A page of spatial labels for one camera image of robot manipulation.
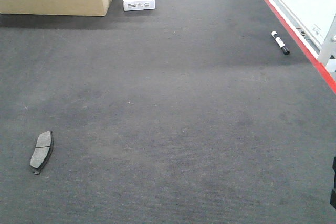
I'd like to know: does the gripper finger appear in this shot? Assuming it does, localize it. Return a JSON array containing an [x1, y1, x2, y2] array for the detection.
[[330, 157, 336, 208]]

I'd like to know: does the brake pad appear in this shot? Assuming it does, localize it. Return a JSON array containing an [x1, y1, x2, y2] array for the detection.
[[29, 131, 54, 175]]

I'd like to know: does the black white marker pen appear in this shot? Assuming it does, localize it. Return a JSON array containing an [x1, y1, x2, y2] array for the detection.
[[271, 31, 290, 55]]

